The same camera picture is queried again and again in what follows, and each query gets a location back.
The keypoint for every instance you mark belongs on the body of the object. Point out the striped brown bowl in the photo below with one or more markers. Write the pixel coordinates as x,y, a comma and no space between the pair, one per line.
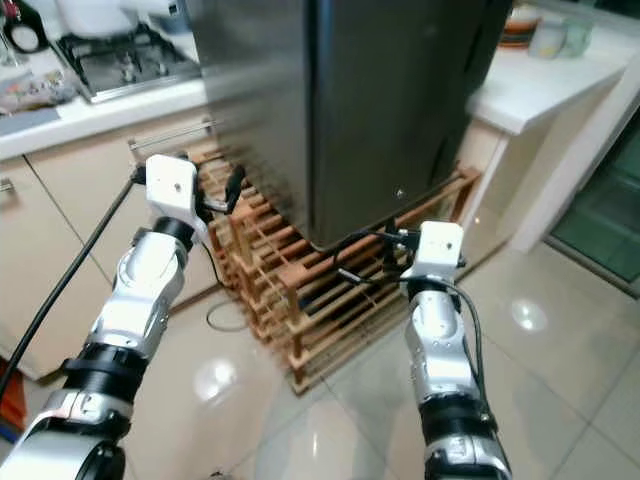
518,32

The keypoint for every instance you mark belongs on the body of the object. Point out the pale green cup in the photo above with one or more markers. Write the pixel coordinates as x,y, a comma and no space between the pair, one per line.
577,38

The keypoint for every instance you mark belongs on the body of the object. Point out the beige corner counter cabinet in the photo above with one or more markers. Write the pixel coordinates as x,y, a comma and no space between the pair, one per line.
490,170

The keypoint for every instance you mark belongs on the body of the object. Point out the stainless steel mini fridge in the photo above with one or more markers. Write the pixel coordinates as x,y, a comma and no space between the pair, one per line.
410,110

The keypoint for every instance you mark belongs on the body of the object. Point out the wooden wine rack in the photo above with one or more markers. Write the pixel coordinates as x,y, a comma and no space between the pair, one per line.
310,290

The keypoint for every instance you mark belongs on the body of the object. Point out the grey printed snack packet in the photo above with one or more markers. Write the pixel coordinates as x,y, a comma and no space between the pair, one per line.
38,92

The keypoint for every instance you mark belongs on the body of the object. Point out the steel gas hob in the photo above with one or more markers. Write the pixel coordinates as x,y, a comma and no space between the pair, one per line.
125,65

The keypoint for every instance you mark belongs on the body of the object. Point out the orange and blue box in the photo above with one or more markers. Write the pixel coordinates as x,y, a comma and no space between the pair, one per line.
10,415

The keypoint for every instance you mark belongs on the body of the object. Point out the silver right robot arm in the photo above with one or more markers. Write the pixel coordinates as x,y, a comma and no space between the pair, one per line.
445,350

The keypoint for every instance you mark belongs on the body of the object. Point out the pale cream cup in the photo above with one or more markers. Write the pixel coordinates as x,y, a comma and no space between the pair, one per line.
546,42

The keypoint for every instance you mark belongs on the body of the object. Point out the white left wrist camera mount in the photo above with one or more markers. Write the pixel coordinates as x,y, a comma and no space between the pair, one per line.
172,188

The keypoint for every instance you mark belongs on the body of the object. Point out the steel fridge door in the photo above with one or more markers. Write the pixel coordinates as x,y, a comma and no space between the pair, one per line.
260,100

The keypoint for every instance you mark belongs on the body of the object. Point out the beige kitchen drawer cabinet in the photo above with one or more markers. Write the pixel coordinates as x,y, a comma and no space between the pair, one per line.
60,230

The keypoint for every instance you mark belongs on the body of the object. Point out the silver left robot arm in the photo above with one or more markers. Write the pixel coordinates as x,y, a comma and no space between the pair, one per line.
130,310

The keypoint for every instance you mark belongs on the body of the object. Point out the black round kitchen utensil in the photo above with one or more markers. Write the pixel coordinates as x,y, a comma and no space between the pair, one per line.
24,36

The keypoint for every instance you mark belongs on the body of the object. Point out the dark green glass door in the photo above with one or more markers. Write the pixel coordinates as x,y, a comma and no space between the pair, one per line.
600,215

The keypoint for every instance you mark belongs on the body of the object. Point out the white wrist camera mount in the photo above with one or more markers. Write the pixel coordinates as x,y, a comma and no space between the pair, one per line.
172,188
438,250

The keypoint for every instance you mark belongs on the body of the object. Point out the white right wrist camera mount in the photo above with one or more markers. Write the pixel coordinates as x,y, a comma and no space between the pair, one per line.
438,250

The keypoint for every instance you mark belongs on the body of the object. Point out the white cooking pot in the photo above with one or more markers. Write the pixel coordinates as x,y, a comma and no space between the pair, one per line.
95,14

